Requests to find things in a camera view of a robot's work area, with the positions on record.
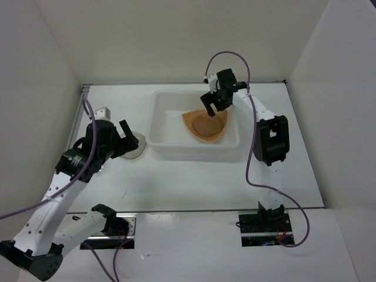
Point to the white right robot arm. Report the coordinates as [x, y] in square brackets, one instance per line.
[270, 138]

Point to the translucent white plastic bin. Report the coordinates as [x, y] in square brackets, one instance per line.
[179, 128]

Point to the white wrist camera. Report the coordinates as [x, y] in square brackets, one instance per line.
[102, 113]
[211, 81]

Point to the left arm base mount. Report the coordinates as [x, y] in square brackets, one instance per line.
[117, 236]

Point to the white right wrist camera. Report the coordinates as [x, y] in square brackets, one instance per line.
[211, 81]

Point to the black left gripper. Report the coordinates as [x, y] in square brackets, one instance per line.
[125, 144]

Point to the orange woven pattern plate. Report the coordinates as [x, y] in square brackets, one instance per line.
[188, 117]

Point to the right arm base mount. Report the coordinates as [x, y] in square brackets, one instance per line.
[256, 231]

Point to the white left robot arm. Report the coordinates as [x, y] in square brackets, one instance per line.
[39, 248]

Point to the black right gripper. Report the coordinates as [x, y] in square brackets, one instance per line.
[209, 98]

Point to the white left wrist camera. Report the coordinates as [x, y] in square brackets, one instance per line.
[102, 113]

